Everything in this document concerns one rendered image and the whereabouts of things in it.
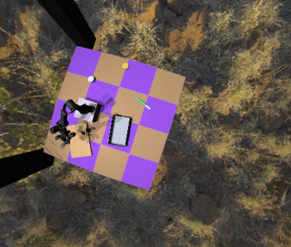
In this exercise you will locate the yellow flat disc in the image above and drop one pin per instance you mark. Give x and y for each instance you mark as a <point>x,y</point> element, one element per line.
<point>125,66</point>

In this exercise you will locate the light wooden board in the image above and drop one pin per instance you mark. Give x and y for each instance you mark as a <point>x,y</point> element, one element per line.
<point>80,144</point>

